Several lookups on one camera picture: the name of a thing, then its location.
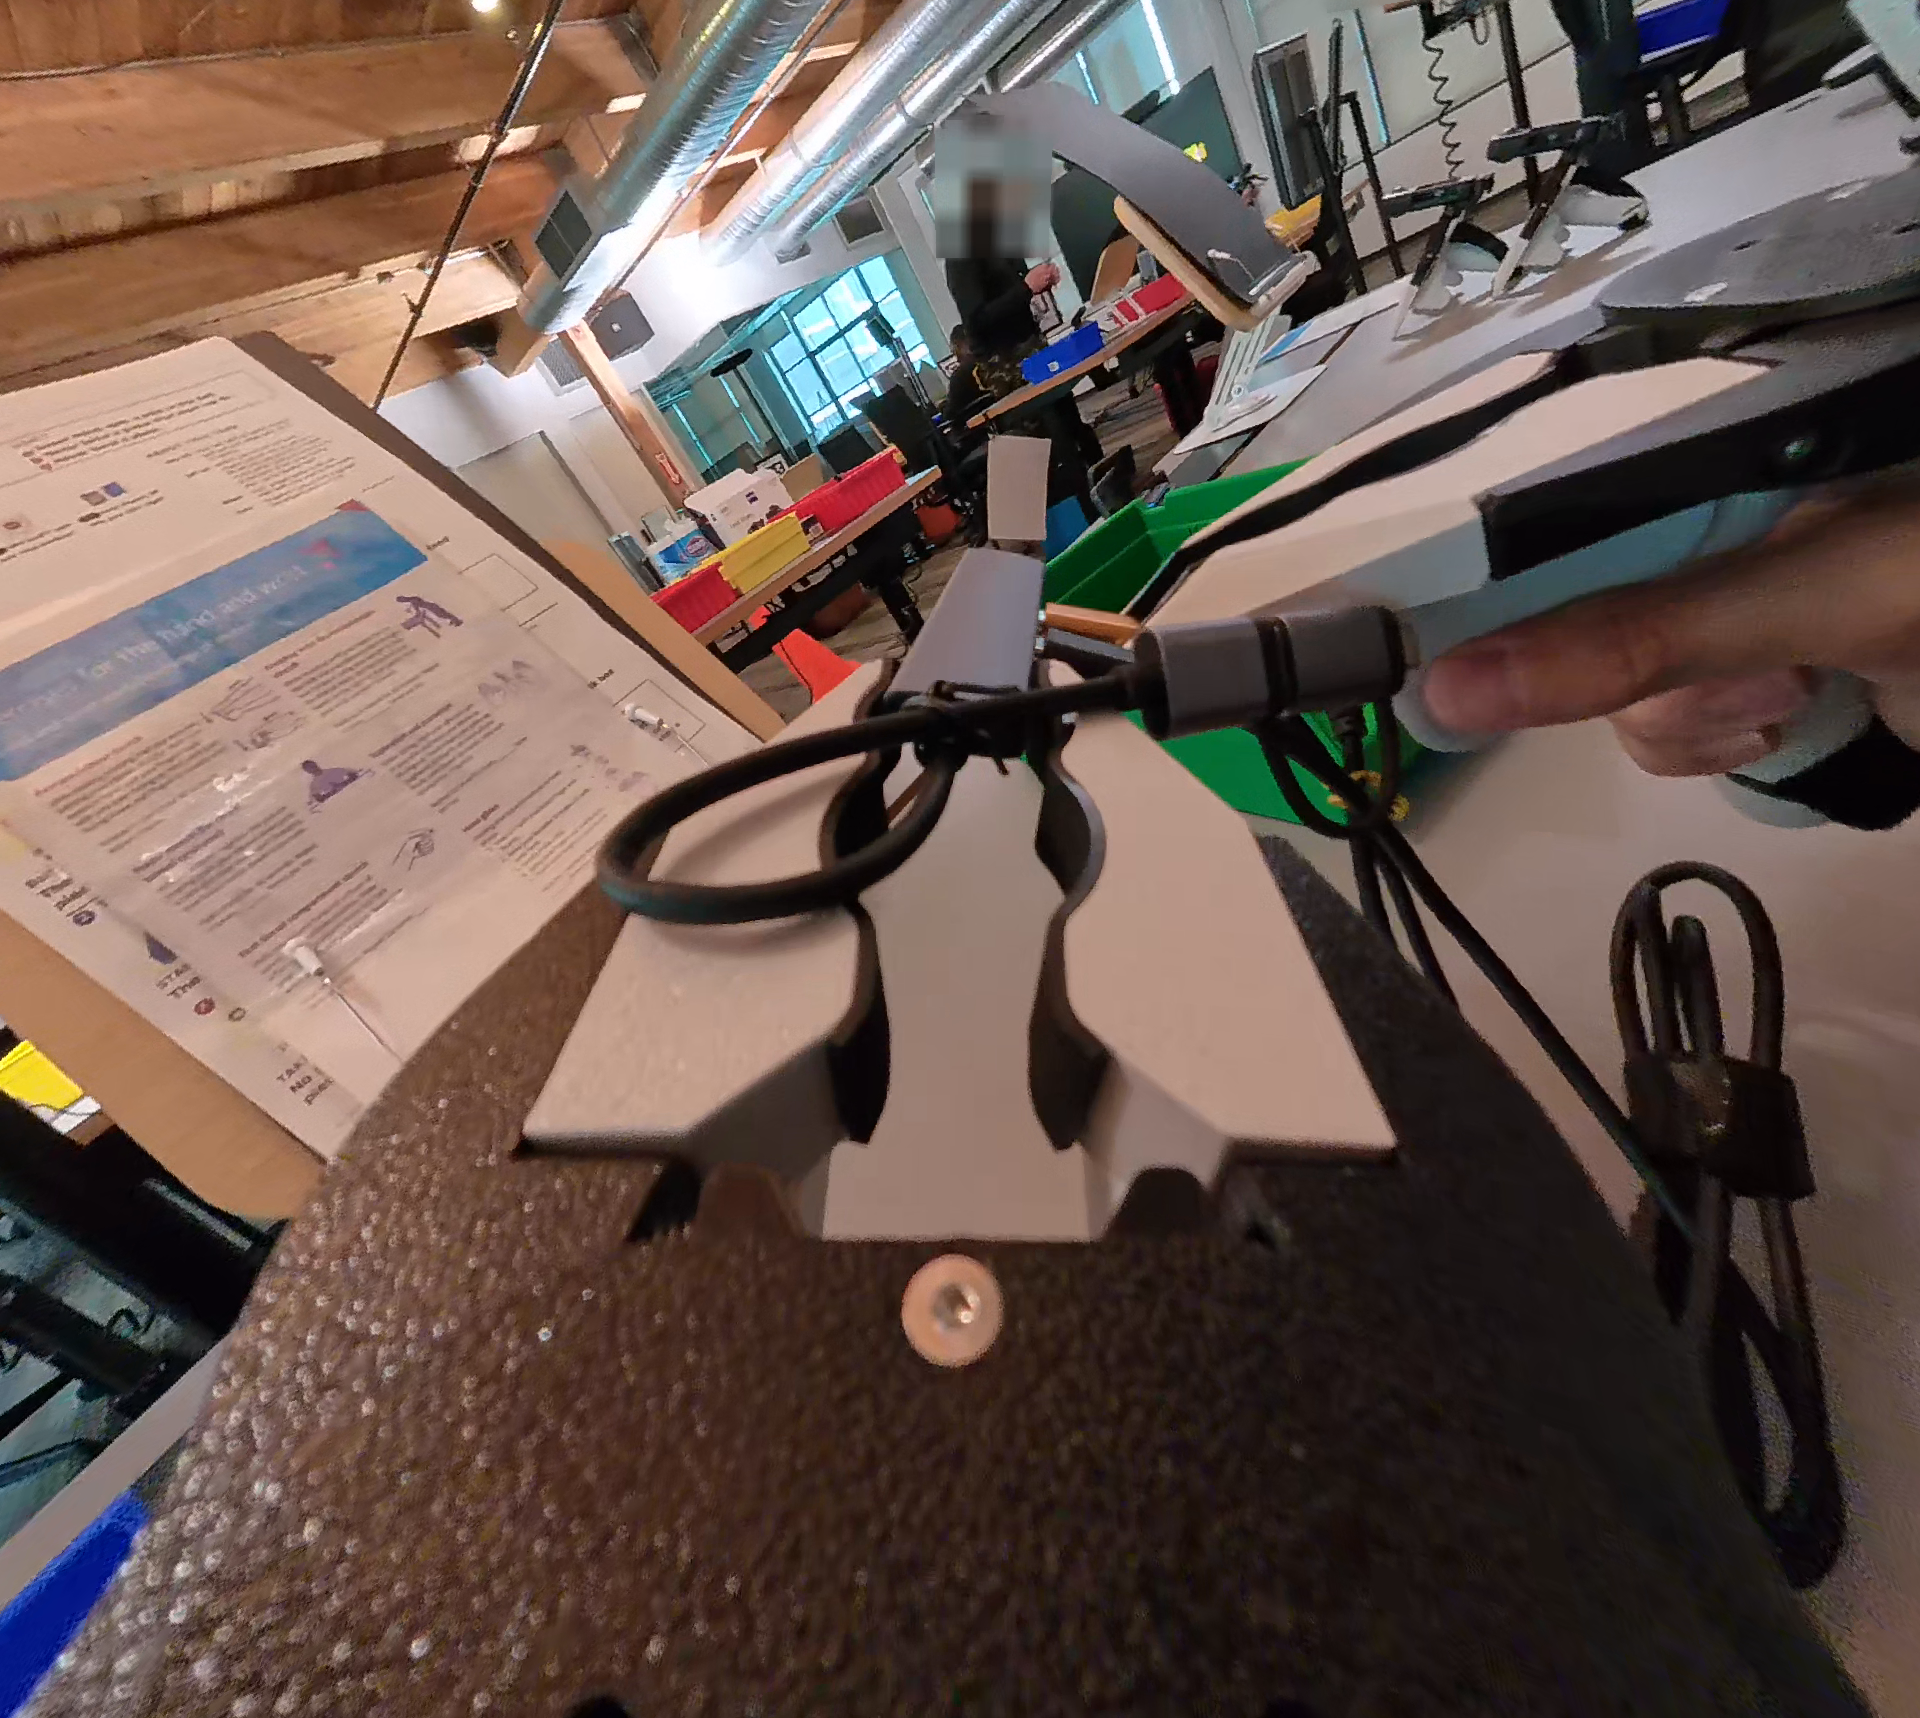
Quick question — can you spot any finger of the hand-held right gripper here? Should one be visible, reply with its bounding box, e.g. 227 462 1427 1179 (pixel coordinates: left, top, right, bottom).
1200 353 1564 543
1147 357 1782 633

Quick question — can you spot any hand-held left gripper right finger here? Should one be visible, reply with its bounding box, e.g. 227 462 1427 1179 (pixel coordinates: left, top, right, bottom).
1029 682 1403 1238

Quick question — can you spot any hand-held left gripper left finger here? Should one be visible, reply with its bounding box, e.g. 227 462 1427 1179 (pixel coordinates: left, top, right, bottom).
520 663 894 1239

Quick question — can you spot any small grey adapter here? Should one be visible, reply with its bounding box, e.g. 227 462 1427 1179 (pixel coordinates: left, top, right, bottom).
1274 603 1420 835

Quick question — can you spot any green plastic bin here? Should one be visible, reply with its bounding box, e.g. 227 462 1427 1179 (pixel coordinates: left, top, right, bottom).
1042 457 1424 832

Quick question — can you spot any person's right hand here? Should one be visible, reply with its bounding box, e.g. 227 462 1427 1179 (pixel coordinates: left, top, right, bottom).
1417 471 1920 778

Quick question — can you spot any black device on white dock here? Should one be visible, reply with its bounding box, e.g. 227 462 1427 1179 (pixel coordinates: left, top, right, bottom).
1488 115 1649 295
1381 172 1506 338

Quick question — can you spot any grey tilted panel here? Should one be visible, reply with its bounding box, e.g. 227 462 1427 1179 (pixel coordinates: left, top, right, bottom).
985 435 1057 547

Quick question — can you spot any curved board document stand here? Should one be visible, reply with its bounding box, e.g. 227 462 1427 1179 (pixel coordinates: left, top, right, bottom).
961 82 1326 336

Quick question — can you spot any orange traffic cone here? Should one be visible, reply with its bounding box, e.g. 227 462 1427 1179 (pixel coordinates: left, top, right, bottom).
772 629 869 703

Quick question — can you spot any red plastic bin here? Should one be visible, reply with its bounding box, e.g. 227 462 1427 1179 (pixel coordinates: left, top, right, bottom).
653 553 752 636
784 462 912 537

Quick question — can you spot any wooden work table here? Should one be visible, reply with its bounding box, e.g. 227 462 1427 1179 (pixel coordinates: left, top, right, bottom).
696 464 951 687

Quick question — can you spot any yellow plastic bin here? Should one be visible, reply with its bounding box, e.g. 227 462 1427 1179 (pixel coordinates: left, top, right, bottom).
717 510 816 595

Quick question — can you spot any document stand with printed sheet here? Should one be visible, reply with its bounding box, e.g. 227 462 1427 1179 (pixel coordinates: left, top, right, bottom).
0 329 786 1225

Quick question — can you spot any white cardboard box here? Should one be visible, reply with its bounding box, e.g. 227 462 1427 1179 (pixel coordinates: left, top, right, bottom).
682 471 792 545

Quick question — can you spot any dark round base plate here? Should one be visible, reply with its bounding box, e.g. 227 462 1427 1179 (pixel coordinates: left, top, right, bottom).
1597 179 1920 357

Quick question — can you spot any black bundled cable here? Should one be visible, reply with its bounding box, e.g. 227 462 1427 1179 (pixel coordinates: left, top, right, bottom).
1609 860 1850 1588

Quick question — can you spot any silver round duct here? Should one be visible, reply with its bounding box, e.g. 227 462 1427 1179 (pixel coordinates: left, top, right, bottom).
705 0 1360 268

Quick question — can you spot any silver duct with vents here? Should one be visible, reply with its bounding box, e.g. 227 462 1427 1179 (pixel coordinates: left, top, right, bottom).
516 0 1082 336

